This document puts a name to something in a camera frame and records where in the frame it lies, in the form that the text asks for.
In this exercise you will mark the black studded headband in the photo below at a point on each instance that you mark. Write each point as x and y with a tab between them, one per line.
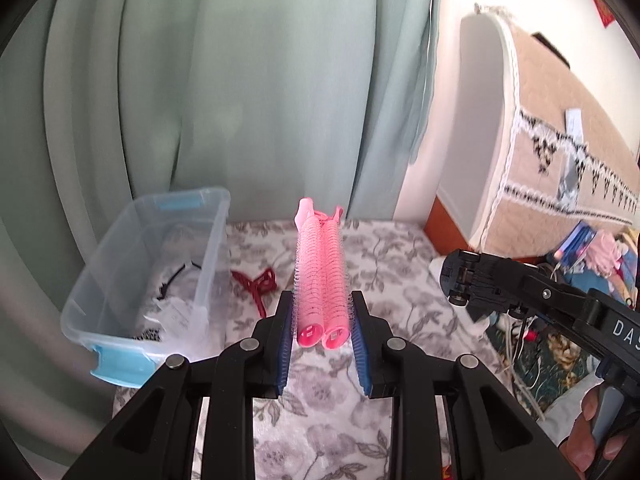
180	282

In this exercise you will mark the red wall decoration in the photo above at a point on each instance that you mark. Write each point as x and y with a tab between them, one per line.
606	15

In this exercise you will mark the person right hand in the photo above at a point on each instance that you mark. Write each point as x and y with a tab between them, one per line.
604	441

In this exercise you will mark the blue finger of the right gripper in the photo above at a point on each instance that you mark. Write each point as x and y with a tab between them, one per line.
480	269

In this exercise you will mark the pink hair roller pair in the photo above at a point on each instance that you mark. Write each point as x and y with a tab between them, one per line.
320	284

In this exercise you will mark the clear plastic storage bin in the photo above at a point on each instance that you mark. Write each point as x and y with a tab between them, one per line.
154	235

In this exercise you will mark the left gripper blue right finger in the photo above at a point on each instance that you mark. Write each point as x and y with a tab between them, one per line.
359	346

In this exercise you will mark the white power strip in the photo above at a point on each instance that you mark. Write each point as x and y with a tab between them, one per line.
444	271

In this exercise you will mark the dark red hair claw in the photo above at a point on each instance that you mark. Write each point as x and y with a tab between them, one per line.
264	284

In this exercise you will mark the green curtain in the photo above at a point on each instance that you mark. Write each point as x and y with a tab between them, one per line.
103	101

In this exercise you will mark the white appliance with lace cover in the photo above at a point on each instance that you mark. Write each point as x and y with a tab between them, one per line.
531	151

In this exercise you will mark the white paper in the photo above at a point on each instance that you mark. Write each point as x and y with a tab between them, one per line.
171	316

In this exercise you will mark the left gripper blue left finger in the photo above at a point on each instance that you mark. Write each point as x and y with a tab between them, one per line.
285	334

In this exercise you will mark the black white leopard scrunchie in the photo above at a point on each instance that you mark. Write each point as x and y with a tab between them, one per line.
149	334

